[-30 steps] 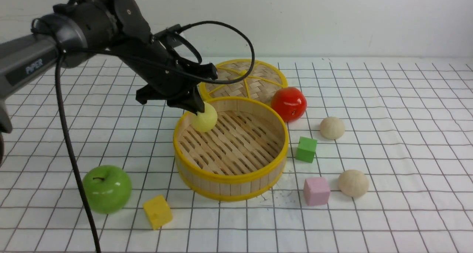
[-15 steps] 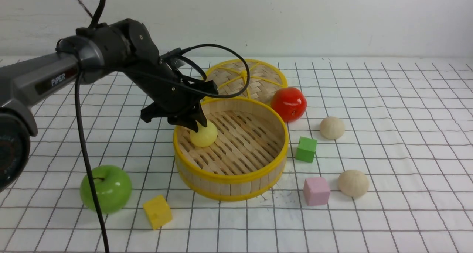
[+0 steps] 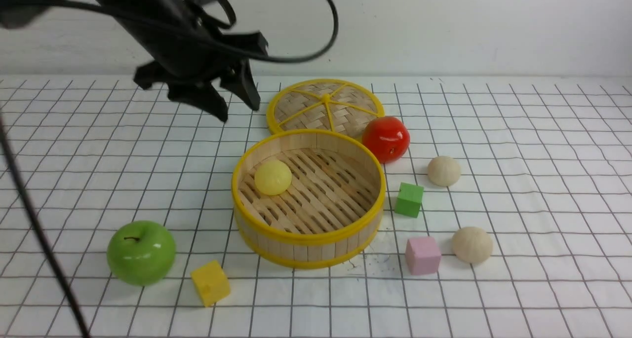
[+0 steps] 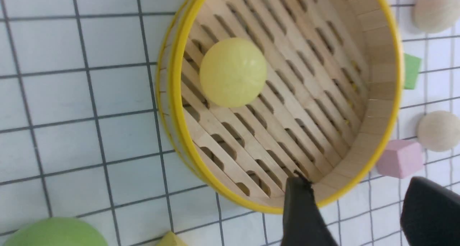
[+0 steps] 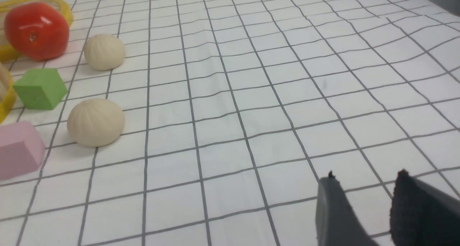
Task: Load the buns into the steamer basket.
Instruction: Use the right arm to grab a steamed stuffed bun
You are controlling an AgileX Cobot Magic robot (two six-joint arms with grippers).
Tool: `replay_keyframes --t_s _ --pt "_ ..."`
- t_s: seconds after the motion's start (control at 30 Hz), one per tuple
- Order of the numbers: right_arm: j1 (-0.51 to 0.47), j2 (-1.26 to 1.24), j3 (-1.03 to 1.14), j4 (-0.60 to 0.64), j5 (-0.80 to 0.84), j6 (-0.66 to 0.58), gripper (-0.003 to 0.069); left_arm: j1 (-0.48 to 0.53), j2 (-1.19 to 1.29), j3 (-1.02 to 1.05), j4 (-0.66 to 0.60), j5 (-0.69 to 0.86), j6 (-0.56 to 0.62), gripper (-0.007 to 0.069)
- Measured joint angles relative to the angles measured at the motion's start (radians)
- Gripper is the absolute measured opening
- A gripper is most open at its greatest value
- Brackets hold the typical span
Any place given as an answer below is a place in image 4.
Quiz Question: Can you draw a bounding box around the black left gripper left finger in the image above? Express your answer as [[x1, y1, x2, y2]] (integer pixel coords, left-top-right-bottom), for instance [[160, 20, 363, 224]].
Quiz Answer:
[[281, 177, 338, 246]]

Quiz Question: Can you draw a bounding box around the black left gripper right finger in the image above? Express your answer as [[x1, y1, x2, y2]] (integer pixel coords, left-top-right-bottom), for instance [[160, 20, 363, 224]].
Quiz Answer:
[[400, 177, 460, 246]]

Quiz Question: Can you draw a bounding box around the white bun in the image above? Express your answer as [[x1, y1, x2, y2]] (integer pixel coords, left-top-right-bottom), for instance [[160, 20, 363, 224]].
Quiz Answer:
[[417, 111, 460, 152], [413, 0, 460, 34]]

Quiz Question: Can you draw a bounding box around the yellow bun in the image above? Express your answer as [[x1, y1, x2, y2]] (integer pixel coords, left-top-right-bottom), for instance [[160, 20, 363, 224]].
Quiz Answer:
[[199, 37, 267, 107]]

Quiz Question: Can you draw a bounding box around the bamboo steamer tray yellow rim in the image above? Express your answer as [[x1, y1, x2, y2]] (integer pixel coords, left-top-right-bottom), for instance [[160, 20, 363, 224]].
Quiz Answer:
[[155, 0, 404, 214]]

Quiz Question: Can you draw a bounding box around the pink cube block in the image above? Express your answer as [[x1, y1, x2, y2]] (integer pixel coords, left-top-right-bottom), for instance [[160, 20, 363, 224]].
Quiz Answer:
[[376, 140, 424, 179]]

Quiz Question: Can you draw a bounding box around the yellow cube block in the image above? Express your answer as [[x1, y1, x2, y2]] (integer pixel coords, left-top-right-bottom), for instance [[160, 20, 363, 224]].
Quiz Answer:
[[156, 231, 187, 246]]

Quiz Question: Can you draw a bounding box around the green cube block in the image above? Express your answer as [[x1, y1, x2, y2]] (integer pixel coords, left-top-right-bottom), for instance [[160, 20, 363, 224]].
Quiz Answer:
[[404, 53, 422, 89]]

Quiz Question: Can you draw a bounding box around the white grid tablecloth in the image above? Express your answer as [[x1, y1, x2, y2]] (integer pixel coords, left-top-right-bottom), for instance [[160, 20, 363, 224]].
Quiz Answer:
[[0, 0, 459, 246]]

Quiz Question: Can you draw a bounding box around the green apple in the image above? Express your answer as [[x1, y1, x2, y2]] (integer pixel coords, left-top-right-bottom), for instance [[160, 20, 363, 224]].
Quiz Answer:
[[3, 218, 108, 246]]

